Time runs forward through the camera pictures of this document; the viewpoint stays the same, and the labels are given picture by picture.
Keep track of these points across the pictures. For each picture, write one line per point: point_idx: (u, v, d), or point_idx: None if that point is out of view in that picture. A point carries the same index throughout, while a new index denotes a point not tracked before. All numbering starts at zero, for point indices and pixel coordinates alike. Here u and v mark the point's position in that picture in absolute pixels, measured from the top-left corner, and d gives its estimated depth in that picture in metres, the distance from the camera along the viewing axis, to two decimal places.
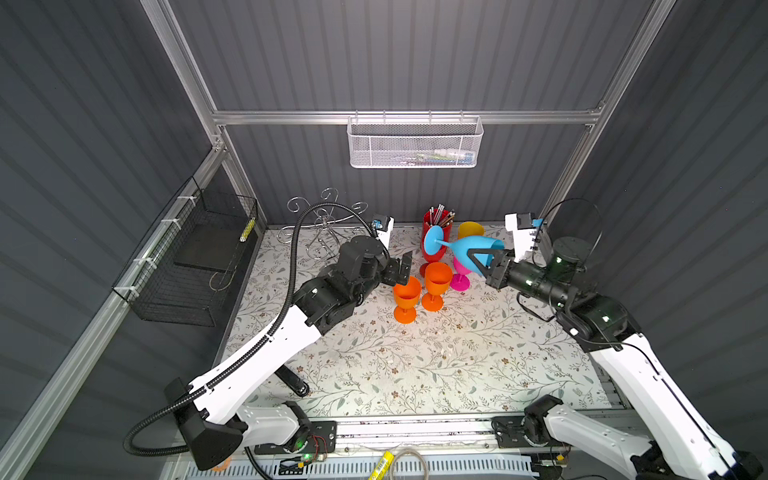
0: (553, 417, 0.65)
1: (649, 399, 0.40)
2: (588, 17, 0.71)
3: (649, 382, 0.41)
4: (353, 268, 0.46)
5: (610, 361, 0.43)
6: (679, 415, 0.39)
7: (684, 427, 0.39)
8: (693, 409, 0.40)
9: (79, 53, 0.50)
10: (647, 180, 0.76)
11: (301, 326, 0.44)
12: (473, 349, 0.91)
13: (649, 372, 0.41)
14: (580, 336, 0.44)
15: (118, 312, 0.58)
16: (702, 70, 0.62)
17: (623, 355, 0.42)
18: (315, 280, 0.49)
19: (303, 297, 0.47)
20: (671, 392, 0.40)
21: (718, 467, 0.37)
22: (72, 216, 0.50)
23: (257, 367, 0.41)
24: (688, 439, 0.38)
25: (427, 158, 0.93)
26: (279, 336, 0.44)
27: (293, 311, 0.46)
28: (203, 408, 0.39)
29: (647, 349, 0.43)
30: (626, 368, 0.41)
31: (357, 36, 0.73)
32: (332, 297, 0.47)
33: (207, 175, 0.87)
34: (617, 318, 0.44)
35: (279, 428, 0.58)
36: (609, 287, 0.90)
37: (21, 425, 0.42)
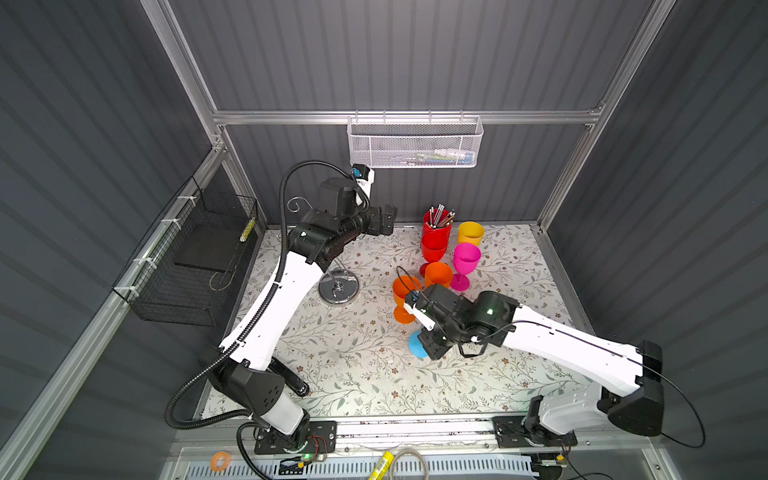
0: (545, 414, 0.66)
1: (558, 354, 0.44)
2: (588, 17, 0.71)
3: (550, 340, 0.45)
4: (337, 204, 0.50)
5: (513, 344, 0.47)
6: (585, 352, 0.44)
7: (594, 357, 0.43)
8: (590, 337, 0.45)
9: (79, 54, 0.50)
10: (647, 179, 0.76)
11: (303, 266, 0.47)
12: (473, 349, 0.91)
13: (544, 331, 0.46)
14: (481, 338, 0.48)
15: (118, 312, 0.58)
16: (702, 70, 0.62)
17: (516, 335, 0.46)
18: (302, 225, 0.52)
19: (295, 243, 0.49)
20: (568, 337, 0.46)
21: (634, 371, 0.42)
22: (72, 216, 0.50)
23: (277, 313, 0.44)
24: (603, 364, 0.43)
25: (427, 158, 0.93)
26: (286, 281, 0.46)
27: (291, 257, 0.48)
28: (244, 359, 0.41)
29: (530, 315, 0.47)
30: (525, 341, 0.46)
31: (358, 36, 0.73)
32: (322, 234, 0.49)
33: (207, 174, 0.87)
34: (492, 309, 0.50)
35: (290, 408, 0.59)
36: (608, 287, 0.90)
37: (22, 423, 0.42)
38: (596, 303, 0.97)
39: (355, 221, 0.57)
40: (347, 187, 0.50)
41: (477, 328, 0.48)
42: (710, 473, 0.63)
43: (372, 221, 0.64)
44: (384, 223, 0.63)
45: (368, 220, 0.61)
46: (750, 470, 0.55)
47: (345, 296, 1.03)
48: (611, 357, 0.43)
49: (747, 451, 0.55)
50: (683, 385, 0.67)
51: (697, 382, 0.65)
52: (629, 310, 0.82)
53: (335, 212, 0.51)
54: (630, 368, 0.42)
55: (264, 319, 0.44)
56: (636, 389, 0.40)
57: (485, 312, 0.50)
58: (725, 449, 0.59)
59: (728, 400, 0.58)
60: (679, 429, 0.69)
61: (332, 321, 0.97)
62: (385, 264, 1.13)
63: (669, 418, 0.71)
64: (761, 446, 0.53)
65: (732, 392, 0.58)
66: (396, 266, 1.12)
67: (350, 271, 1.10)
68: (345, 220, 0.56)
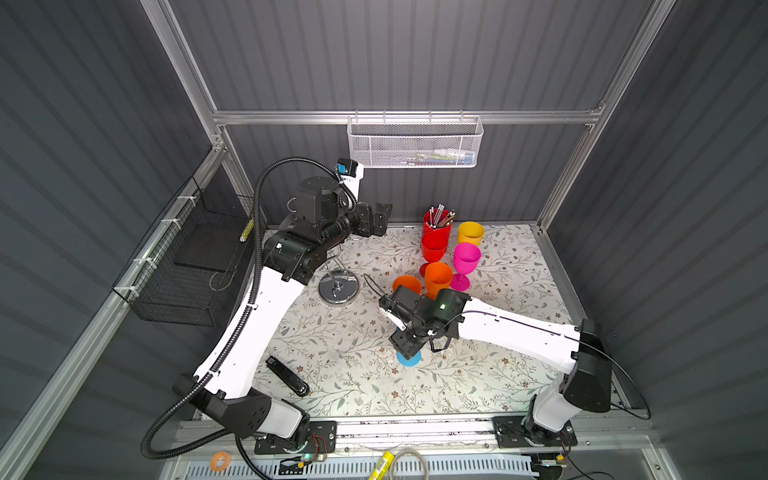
0: (538, 414, 0.67)
1: (506, 339, 0.48)
2: (588, 17, 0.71)
3: (495, 326, 0.50)
4: (313, 210, 0.44)
5: (468, 334, 0.51)
6: (528, 334, 0.48)
7: (534, 339, 0.47)
8: (530, 321, 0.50)
9: (79, 54, 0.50)
10: (647, 179, 0.76)
11: (279, 283, 0.42)
12: (473, 348, 0.91)
13: (491, 319, 0.51)
14: (440, 332, 0.52)
15: (118, 312, 0.58)
16: (702, 69, 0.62)
17: (467, 324, 0.51)
18: (279, 235, 0.46)
19: (270, 256, 0.44)
20: (509, 322, 0.50)
21: (570, 347, 0.45)
22: (72, 216, 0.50)
23: (254, 337, 0.41)
24: (543, 343, 0.46)
25: (427, 158, 0.93)
26: (261, 301, 0.42)
27: (267, 272, 0.43)
28: (219, 390, 0.39)
29: (480, 306, 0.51)
30: (475, 329, 0.50)
31: (358, 36, 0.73)
32: (299, 244, 0.44)
33: (207, 175, 0.87)
34: (447, 305, 0.54)
35: (290, 414, 0.61)
36: (608, 287, 0.90)
37: (21, 423, 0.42)
38: (596, 303, 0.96)
39: (339, 224, 0.51)
40: (324, 190, 0.44)
41: (431, 322, 0.53)
42: (710, 473, 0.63)
43: (361, 220, 0.58)
44: (375, 223, 0.58)
45: (356, 219, 0.55)
46: (750, 470, 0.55)
47: (345, 296, 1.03)
48: (549, 337, 0.47)
49: (747, 452, 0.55)
50: (684, 385, 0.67)
51: (698, 382, 0.65)
52: (629, 310, 0.82)
53: (312, 219, 0.45)
54: (566, 345, 0.45)
55: (240, 345, 0.40)
56: (573, 363, 0.43)
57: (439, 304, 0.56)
58: (725, 450, 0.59)
59: (728, 400, 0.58)
60: (680, 429, 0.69)
61: (332, 321, 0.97)
62: (385, 264, 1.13)
63: (669, 418, 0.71)
64: (761, 446, 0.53)
65: (732, 393, 0.58)
66: (396, 266, 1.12)
67: (350, 271, 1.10)
68: (326, 225, 0.49)
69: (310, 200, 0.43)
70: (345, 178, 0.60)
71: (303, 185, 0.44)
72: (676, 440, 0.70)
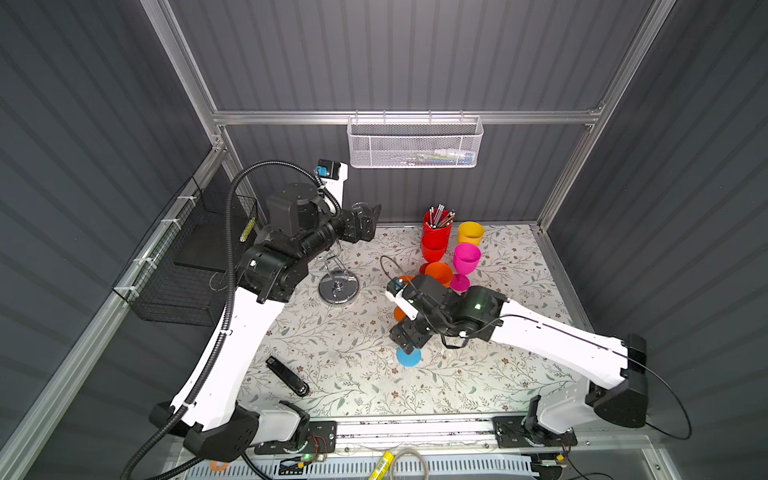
0: (544, 416, 0.65)
1: (547, 349, 0.44)
2: (588, 18, 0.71)
3: (535, 334, 0.45)
4: (291, 223, 0.40)
5: (502, 339, 0.47)
6: (572, 346, 0.44)
7: (580, 351, 0.43)
8: (575, 330, 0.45)
9: (79, 54, 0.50)
10: (647, 179, 0.76)
11: (254, 305, 0.39)
12: (473, 349, 0.91)
13: (532, 326, 0.46)
14: (471, 333, 0.47)
15: (117, 313, 0.58)
16: (702, 69, 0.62)
17: (504, 328, 0.46)
18: (253, 250, 0.42)
19: (243, 273, 0.41)
20: (552, 331, 0.46)
21: (620, 365, 0.42)
22: (72, 216, 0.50)
23: (229, 365, 0.38)
24: (591, 357, 0.43)
25: (427, 158, 0.93)
26: (237, 326, 0.39)
27: (241, 293, 0.40)
28: (195, 423, 0.37)
29: (517, 309, 0.48)
30: (514, 335, 0.46)
31: (358, 36, 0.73)
32: (276, 260, 0.41)
33: (207, 175, 0.87)
34: (482, 305, 0.49)
35: (284, 419, 0.59)
36: (608, 287, 0.90)
37: (22, 423, 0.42)
38: (596, 303, 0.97)
39: (319, 230, 0.47)
40: (302, 200, 0.40)
41: (463, 323, 0.48)
42: (709, 473, 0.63)
43: (346, 225, 0.53)
44: (361, 229, 0.53)
45: (341, 224, 0.51)
46: (749, 471, 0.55)
47: (345, 296, 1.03)
48: (596, 350, 0.43)
49: (747, 451, 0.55)
50: (684, 384, 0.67)
51: (697, 382, 0.65)
52: (629, 310, 0.82)
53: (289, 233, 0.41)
54: (615, 362, 0.42)
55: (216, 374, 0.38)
56: (621, 381, 0.41)
57: (477, 304, 0.49)
58: (725, 450, 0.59)
59: (728, 400, 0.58)
60: (679, 429, 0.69)
61: (332, 321, 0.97)
62: (385, 264, 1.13)
63: (669, 418, 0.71)
64: (761, 446, 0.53)
65: (733, 393, 0.58)
66: (396, 266, 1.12)
67: (350, 271, 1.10)
68: (306, 234, 0.44)
69: (286, 213, 0.38)
70: (325, 183, 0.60)
71: (277, 193, 0.40)
72: (676, 441, 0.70)
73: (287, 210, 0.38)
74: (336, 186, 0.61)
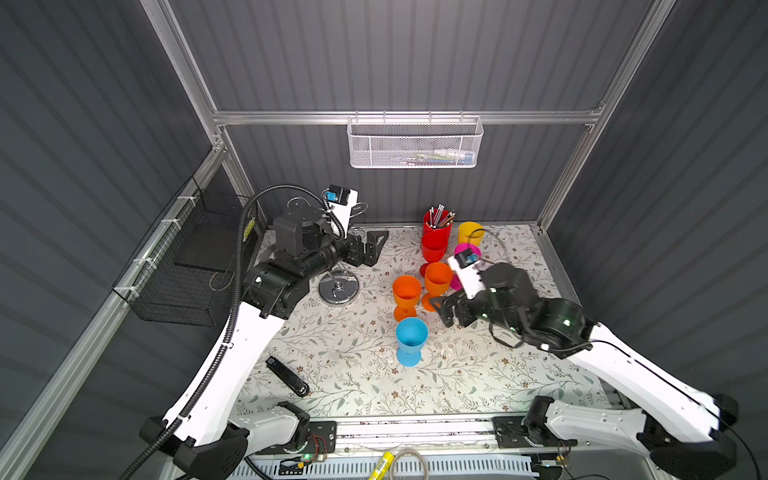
0: (554, 420, 0.64)
1: (634, 383, 0.41)
2: (588, 18, 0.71)
3: (625, 367, 0.42)
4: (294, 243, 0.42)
5: (585, 361, 0.43)
6: (664, 390, 0.41)
7: (672, 397, 0.40)
8: (667, 375, 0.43)
9: (80, 55, 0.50)
10: (646, 179, 0.76)
11: (256, 320, 0.41)
12: (474, 349, 0.91)
13: (623, 358, 0.43)
14: (553, 349, 0.44)
15: (117, 313, 0.58)
16: (702, 69, 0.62)
17: (593, 352, 0.43)
18: (259, 267, 0.44)
19: (249, 289, 0.43)
20: (646, 369, 0.42)
21: (711, 424, 0.39)
22: (72, 216, 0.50)
23: (225, 378, 0.39)
24: (679, 407, 0.40)
25: (427, 158, 0.93)
26: (238, 339, 0.40)
27: (244, 308, 0.42)
28: (188, 437, 0.36)
29: (608, 336, 0.44)
30: (602, 362, 0.42)
31: (358, 36, 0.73)
32: (279, 278, 0.43)
33: (207, 175, 0.87)
34: (574, 322, 0.45)
35: (282, 426, 0.59)
36: (608, 287, 0.90)
37: (21, 423, 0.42)
38: (596, 304, 0.95)
39: (322, 253, 0.49)
40: (306, 222, 0.42)
41: (546, 336, 0.45)
42: None
43: (350, 249, 0.55)
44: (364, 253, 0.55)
45: (345, 248, 0.53)
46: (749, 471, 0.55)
47: (345, 296, 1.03)
48: (686, 402, 0.40)
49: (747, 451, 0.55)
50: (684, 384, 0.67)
51: (698, 382, 0.65)
52: (629, 310, 0.82)
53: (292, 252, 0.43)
54: (705, 419, 0.39)
55: (211, 387, 0.38)
56: (708, 439, 0.38)
57: (567, 319, 0.45)
58: None
59: (728, 400, 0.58)
60: None
61: (332, 321, 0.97)
62: (385, 265, 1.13)
63: None
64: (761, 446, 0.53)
65: (733, 393, 0.58)
66: (396, 266, 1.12)
67: (350, 271, 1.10)
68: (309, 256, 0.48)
69: (291, 234, 0.41)
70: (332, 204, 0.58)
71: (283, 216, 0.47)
72: None
73: (292, 230, 0.41)
74: (342, 211, 0.61)
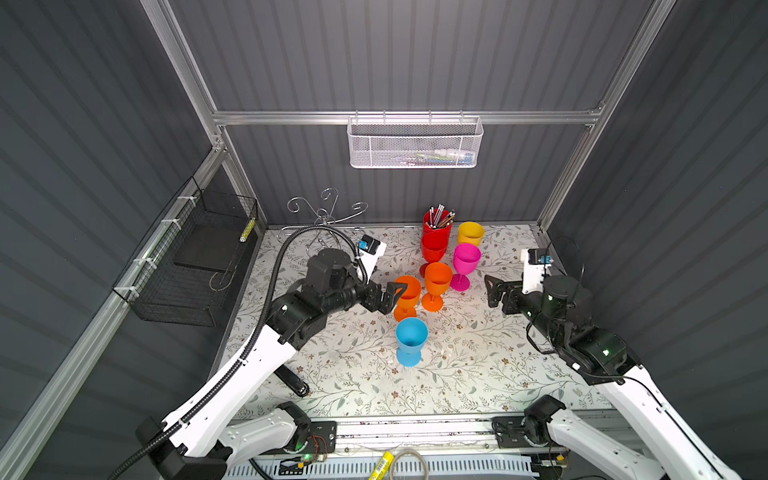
0: (558, 424, 0.64)
1: (659, 435, 0.41)
2: (588, 18, 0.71)
3: (652, 412, 0.42)
4: (322, 280, 0.47)
5: (616, 393, 0.44)
6: (683, 445, 0.40)
7: (690, 456, 0.40)
8: (694, 435, 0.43)
9: (80, 55, 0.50)
10: (646, 179, 0.76)
11: (274, 345, 0.44)
12: (473, 349, 0.91)
13: (652, 404, 0.43)
14: (583, 371, 0.46)
15: (117, 313, 0.58)
16: (702, 69, 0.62)
17: (626, 389, 0.44)
18: (286, 296, 0.49)
19: (273, 315, 0.47)
20: (674, 422, 0.42)
21: None
22: (72, 216, 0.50)
23: (232, 393, 0.41)
24: (696, 471, 0.39)
25: (427, 158, 0.93)
26: (253, 358, 0.43)
27: (264, 332, 0.45)
28: (181, 444, 0.38)
29: (647, 381, 0.44)
30: (629, 400, 0.43)
31: (358, 36, 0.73)
32: (303, 312, 0.47)
33: (207, 175, 0.87)
34: (616, 351, 0.46)
35: (275, 434, 0.58)
36: (608, 287, 0.90)
37: (21, 423, 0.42)
38: (596, 304, 0.95)
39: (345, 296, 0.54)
40: (338, 264, 0.48)
41: (581, 356, 0.47)
42: None
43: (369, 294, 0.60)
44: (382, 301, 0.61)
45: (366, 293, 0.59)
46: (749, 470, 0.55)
47: None
48: (704, 467, 0.39)
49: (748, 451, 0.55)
50: (684, 384, 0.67)
51: (698, 383, 0.65)
52: (629, 310, 0.82)
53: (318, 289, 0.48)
54: None
55: (216, 398, 0.40)
56: None
57: (608, 349, 0.46)
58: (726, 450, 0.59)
59: (728, 400, 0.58)
60: None
61: (332, 321, 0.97)
62: (385, 264, 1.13)
63: None
64: (761, 446, 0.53)
65: (733, 393, 0.58)
66: (396, 266, 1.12)
67: None
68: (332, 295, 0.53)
69: (322, 271, 0.46)
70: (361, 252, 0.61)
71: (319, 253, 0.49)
72: None
73: (323, 269, 0.46)
74: (369, 259, 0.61)
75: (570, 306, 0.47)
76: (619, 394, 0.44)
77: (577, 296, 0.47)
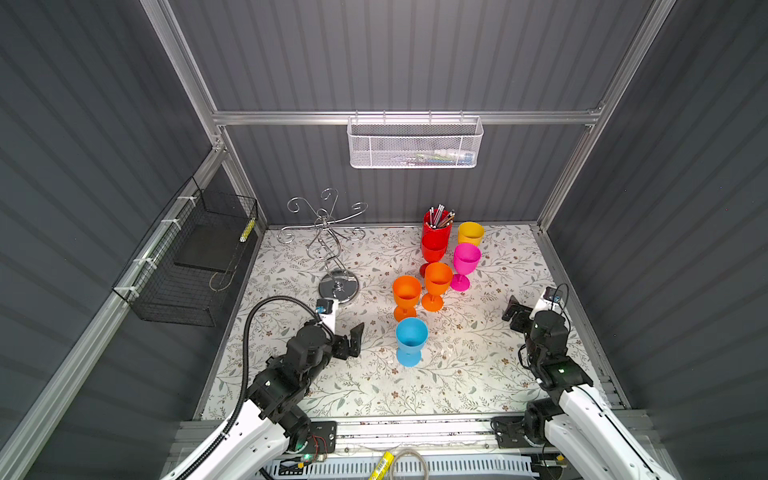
0: (557, 427, 0.64)
1: (598, 431, 0.51)
2: (588, 17, 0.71)
3: (595, 416, 0.53)
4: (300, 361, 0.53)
5: (569, 404, 0.56)
6: (621, 446, 0.48)
7: (626, 454, 0.47)
8: (638, 444, 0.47)
9: (80, 55, 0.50)
10: (647, 179, 0.76)
11: (255, 419, 0.50)
12: (474, 349, 0.91)
13: (595, 409, 0.54)
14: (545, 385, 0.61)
15: (117, 313, 0.58)
16: (702, 70, 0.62)
17: (573, 395, 0.56)
18: (267, 371, 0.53)
19: (254, 390, 0.53)
20: (615, 427, 0.51)
21: None
22: (72, 216, 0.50)
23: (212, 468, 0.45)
24: (629, 465, 0.46)
25: (427, 158, 0.93)
26: (234, 433, 0.49)
27: (247, 406, 0.51)
28: None
29: (596, 395, 0.56)
30: (577, 409, 0.55)
31: (358, 35, 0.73)
32: (283, 388, 0.54)
33: (207, 175, 0.87)
34: (571, 374, 0.60)
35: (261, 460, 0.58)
36: (608, 287, 0.90)
37: (21, 423, 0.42)
38: (596, 304, 0.95)
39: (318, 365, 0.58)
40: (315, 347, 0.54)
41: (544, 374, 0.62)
42: (709, 474, 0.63)
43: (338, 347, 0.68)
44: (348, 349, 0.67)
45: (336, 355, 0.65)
46: (749, 471, 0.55)
47: (345, 296, 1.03)
48: (639, 464, 0.46)
49: (747, 452, 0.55)
50: (684, 385, 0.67)
51: (697, 383, 0.65)
52: (629, 310, 0.82)
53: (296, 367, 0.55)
54: None
55: (195, 473, 0.45)
56: None
57: (565, 370, 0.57)
58: (726, 450, 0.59)
59: (728, 400, 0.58)
60: (681, 430, 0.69)
61: None
62: (385, 265, 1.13)
63: (669, 419, 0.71)
64: (761, 446, 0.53)
65: (733, 393, 0.58)
66: (396, 266, 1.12)
67: (350, 271, 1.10)
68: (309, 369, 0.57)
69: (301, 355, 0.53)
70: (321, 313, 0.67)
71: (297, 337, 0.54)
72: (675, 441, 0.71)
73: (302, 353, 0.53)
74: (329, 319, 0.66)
75: (549, 336, 0.61)
76: (569, 402, 0.56)
77: (558, 330, 0.60)
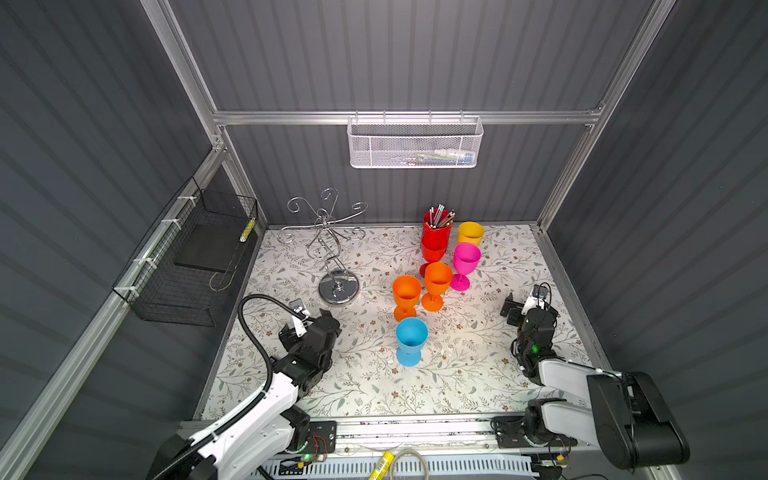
0: (549, 407, 0.67)
1: (569, 372, 0.59)
2: (589, 18, 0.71)
3: (564, 363, 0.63)
4: (320, 343, 0.62)
5: (546, 368, 0.65)
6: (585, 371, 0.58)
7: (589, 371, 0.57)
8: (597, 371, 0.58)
9: (80, 55, 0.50)
10: (646, 180, 0.76)
11: (288, 384, 0.57)
12: (474, 349, 0.91)
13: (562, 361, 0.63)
14: (527, 371, 0.70)
15: (118, 312, 0.58)
16: (702, 70, 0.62)
17: (548, 361, 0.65)
18: (289, 356, 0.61)
19: (283, 368, 0.60)
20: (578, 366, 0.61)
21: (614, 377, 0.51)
22: (72, 216, 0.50)
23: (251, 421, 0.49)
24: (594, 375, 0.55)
25: (427, 158, 0.93)
26: (271, 395, 0.54)
27: (280, 376, 0.58)
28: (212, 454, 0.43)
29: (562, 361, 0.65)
30: (552, 370, 0.63)
31: (358, 35, 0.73)
32: (303, 368, 0.61)
33: (207, 175, 0.87)
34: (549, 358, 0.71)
35: (270, 445, 0.58)
36: (608, 287, 0.90)
37: (22, 423, 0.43)
38: (596, 304, 0.95)
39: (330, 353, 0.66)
40: (332, 329, 0.64)
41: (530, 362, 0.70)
42: (709, 474, 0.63)
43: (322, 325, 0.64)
44: None
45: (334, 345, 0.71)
46: (749, 471, 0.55)
47: (345, 296, 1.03)
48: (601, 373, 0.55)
49: (748, 452, 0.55)
50: (684, 385, 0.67)
51: (697, 383, 0.65)
52: (629, 310, 0.82)
53: (315, 349, 0.63)
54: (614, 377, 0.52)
55: (238, 422, 0.48)
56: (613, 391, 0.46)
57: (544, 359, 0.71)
58: (726, 450, 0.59)
59: (728, 400, 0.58)
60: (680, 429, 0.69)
61: None
62: (385, 264, 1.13)
63: None
64: (761, 446, 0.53)
65: (733, 393, 0.58)
66: (396, 266, 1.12)
67: (350, 271, 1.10)
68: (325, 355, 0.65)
69: (320, 335, 0.62)
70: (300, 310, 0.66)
71: (315, 321, 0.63)
72: None
73: (322, 334, 0.62)
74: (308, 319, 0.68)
75: (537, 331, 0.69)
76: (545, 364, 0.66)
77: (545, 325, 0.68)
